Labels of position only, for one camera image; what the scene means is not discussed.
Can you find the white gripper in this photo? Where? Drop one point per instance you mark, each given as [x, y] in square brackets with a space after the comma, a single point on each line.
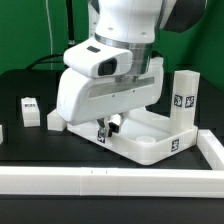
[82, 99]

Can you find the white desk tabletop tray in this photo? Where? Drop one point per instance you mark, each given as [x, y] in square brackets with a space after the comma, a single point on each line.
[145, 137]

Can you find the white block left edge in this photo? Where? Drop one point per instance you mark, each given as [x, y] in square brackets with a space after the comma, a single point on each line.
[1, 134]

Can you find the black vertical pole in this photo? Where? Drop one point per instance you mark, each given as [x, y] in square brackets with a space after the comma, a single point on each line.
[70, 24]

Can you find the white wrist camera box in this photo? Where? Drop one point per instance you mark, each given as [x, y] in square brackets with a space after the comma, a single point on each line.
[94, 59]

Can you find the white fixture wall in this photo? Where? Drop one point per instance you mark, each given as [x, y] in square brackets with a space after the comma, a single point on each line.
[23, 180]

